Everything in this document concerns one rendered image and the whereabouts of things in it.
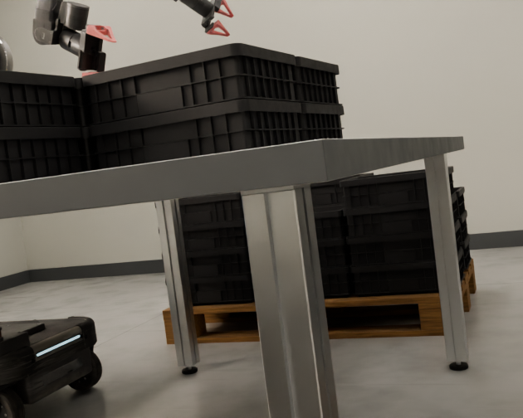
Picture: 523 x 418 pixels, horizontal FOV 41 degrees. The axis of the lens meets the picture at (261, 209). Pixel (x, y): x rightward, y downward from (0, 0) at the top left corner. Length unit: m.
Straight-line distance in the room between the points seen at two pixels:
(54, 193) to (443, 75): 3.97
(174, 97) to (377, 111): 3.29
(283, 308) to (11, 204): 0.32
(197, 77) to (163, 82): 0.08
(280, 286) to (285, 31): 4.19
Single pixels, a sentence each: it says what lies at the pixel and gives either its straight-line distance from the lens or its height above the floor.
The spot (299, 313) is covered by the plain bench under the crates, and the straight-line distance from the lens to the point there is 0.74.
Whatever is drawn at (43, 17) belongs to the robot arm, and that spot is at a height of 1.14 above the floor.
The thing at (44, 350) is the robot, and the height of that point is 0.21.
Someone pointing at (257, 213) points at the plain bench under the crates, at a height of 0.63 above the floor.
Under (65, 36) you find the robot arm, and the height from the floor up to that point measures 1.08.
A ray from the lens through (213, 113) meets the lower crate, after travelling 1.42.
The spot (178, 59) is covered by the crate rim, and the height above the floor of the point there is 0.92.
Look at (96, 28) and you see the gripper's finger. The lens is 1.85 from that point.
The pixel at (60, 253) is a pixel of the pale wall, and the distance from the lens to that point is 5.79.
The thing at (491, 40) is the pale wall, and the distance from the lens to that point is 4.62.
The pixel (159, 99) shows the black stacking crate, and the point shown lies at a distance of 1.49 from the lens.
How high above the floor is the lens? 0.68
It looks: 3 degrees down
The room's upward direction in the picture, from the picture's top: 7 degrees counter-clockwise
